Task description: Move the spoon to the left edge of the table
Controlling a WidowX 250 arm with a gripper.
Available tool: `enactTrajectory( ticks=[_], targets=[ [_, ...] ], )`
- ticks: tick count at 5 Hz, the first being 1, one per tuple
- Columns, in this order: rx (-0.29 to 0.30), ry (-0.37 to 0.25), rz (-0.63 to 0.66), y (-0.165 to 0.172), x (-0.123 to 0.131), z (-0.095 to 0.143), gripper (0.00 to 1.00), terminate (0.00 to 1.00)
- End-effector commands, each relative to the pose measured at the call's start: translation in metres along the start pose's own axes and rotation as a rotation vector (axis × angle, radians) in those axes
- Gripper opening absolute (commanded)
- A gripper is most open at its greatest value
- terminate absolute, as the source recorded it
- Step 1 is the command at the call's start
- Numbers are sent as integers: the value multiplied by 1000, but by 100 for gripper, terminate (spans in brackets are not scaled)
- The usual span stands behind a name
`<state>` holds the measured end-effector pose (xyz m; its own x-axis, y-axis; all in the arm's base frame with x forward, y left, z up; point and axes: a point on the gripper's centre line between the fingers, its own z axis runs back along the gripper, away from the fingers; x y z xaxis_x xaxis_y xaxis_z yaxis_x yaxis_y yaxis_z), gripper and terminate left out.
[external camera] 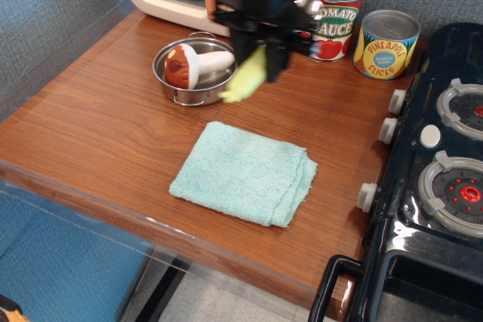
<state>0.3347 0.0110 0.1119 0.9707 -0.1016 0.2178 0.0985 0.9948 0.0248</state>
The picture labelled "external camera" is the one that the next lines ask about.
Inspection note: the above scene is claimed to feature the small steel pot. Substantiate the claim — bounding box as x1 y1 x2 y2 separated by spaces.
152 32 237 106

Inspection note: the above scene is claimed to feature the spoon with yellow-green handle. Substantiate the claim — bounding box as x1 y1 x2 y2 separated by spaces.
217 0 325 104

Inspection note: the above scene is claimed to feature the plush brown mushroom toy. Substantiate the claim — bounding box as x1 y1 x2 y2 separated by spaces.
164 43 235 90

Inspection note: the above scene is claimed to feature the black toy stove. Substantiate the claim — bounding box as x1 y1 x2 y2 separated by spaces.
309 23 482 321

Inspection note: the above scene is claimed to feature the light blue folded towel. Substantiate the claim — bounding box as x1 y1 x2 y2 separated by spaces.
169 121 318 228

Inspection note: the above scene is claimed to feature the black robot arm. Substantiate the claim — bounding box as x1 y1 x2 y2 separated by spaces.
212 0 319 83

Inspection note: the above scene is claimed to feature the pineapple slices can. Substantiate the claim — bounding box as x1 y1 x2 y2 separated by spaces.
353 9 421 80

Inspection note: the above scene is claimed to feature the orange plush toy corner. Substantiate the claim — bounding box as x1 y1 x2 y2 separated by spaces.
0 295 29 322

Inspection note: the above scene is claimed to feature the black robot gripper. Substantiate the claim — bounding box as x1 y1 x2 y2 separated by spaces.
209 0 321 84

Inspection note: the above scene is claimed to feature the tomato sauce can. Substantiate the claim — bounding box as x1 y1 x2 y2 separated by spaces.
311 0 363 61

